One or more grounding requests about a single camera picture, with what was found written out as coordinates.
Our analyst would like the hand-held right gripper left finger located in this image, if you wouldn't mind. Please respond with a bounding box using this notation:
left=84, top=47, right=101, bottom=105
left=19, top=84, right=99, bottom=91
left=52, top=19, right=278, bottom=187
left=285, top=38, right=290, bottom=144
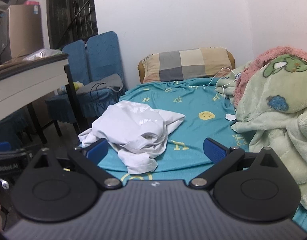
left=31, top=138, right=122, bottom=190

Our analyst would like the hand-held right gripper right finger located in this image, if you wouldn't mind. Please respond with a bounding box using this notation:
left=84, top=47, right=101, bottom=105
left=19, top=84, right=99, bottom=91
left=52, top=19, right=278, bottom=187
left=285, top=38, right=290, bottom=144
left=189, top=137, right=280, bottom=190

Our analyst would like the white t-shirt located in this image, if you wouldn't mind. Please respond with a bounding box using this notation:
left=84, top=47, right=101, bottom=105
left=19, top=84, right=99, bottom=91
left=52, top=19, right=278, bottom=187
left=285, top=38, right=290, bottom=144
left=78, top=100, right=186, bottom=175

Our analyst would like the teal printed bed sheet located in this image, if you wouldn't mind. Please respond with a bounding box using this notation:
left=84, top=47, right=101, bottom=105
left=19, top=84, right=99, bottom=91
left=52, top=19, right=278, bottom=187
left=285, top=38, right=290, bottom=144
left=80, top=77, right=307, bottom=235

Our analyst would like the green cartoon fleece blanket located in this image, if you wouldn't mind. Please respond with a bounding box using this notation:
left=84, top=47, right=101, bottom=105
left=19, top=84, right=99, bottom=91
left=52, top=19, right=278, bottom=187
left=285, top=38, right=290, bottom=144
left=216, top=54, right=307, bottom=213

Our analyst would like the yellow-green plush toy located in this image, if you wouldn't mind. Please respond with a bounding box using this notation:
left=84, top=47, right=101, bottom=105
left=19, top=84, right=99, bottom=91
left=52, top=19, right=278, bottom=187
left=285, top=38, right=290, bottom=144
left=59, top=81, right=83, bottom=94

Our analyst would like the grey cloth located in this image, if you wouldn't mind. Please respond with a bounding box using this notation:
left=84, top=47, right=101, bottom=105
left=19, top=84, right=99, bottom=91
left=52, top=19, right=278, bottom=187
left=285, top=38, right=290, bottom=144
left=78, top=74, right=124, bottom=97

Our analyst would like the pink fleece blanket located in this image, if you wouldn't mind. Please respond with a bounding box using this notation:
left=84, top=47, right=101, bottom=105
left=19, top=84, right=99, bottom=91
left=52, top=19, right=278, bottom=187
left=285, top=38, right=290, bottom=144
left=232, top=45, right=307, bottom=107

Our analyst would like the checked pillow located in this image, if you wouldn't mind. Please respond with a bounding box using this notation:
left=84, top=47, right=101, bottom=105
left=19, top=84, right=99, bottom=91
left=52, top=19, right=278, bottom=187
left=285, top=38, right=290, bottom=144
left=141, top=47, right=233, bottom=83

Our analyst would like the blue covered chair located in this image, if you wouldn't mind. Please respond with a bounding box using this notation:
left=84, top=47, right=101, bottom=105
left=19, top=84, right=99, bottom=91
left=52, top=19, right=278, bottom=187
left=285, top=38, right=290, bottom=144
left=45, top=39, right=91, bottom=125
left=80, top=31, right=126, bottom=117

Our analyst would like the clear plastic bag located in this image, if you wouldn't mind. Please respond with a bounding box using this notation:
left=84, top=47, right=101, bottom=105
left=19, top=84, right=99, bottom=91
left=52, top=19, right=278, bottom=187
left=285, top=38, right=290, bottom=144
left=22, top=48, right=63, bottom=62

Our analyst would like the cardboard box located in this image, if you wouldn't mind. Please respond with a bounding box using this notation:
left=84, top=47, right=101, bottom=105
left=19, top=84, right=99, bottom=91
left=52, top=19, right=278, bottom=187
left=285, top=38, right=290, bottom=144
left=1, top=4, right=42, bottom=62

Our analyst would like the dark window with grille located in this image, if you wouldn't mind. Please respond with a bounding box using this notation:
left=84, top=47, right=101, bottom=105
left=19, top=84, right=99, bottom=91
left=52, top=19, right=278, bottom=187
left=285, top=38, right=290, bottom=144
left=46, top=0, right=98, bottom=49

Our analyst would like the black cable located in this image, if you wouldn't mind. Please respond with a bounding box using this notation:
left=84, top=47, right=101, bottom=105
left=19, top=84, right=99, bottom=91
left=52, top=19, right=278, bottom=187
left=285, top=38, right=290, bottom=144
left=90, top=81, right=124, bottom=107

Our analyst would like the white charging cable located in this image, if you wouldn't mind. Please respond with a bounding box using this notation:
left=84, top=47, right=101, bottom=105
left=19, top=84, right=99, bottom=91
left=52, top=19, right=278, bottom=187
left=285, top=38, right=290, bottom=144
left=202, top=67, right=240, bottom=98

